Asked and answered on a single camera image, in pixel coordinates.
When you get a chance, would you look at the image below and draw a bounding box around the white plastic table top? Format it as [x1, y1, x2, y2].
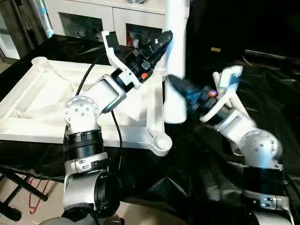
[0, 57, 173, 157]

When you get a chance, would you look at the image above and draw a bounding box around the black plastic mat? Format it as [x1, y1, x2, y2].
[0, 35, 300, 225]

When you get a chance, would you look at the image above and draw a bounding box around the white cabinet with glass doors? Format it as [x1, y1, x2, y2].
[43, 0, 190, 47]

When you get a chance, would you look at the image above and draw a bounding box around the long black bar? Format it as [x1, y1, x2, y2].
[245, 50, 300, 63]

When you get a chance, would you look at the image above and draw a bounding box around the grey metal rack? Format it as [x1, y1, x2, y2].
[0, 0, 54, 61]

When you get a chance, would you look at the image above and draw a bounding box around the dark grey robot foot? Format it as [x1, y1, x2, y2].
[103, 217, 125, 225]

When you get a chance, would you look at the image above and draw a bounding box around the black metal floor stand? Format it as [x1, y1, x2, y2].
[0, 167, 49, 222]

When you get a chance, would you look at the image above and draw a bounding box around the thin red cable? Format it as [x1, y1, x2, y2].
[28, 177, 50, 214]

